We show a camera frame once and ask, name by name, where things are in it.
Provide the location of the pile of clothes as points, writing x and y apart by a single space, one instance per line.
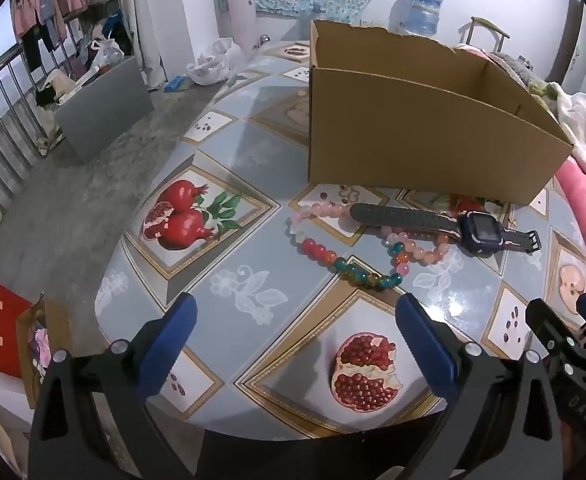
105 52

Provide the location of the white plastic bags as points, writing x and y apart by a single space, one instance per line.
213 62

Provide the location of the fruit print tablecloth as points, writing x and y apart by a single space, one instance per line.
273 280

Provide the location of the blue water jug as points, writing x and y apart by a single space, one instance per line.
423 10

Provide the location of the red paper bag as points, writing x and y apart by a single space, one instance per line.
8 330

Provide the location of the dark blue smart watch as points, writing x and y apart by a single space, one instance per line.
478 230

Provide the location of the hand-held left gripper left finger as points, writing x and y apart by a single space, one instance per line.
168 345

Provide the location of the pink rolled mat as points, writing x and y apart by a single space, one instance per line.
240 10

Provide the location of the wooden chair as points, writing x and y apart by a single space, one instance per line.
488 25

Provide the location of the brown cardboard box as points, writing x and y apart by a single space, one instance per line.
423 135

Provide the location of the grey board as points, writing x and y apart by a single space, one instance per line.
103 110

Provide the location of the small gold earring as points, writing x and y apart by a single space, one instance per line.
512 220

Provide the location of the blue cloth scrap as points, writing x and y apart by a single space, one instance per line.
174 84

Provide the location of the white curtain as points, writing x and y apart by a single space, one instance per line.
145 20

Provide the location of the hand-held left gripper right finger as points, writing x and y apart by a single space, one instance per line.
423 347

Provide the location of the grey green blanket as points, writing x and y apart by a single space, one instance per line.
513 67

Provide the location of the dark brown door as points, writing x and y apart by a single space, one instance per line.
570 45

